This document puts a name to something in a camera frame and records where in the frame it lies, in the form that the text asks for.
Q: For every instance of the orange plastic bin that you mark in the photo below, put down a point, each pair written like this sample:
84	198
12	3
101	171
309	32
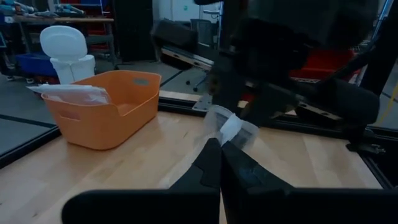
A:
109	118

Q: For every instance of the blue storage bin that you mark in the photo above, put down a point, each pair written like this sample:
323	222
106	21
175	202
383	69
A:
34	63

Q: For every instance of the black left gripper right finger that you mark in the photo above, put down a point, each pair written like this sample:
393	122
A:
245	180

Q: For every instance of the white moulded foam seat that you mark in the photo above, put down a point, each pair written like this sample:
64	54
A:
63	43

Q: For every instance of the black office chair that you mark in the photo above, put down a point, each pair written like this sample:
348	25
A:
202	31

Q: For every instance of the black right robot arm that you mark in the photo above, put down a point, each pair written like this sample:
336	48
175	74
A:
280	46

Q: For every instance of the clear plastic zip bag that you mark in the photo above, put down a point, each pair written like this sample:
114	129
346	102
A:
231	127

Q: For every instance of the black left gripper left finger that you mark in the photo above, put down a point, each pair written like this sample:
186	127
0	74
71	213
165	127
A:
205	177

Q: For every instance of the black case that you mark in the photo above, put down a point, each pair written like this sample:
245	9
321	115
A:
174	34

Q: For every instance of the red crate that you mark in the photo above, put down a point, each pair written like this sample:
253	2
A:
323	62

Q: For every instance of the white item in basket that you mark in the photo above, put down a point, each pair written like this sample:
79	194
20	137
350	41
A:
74	93

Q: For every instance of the wooden background workbench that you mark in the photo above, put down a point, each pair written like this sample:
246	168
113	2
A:
62	19

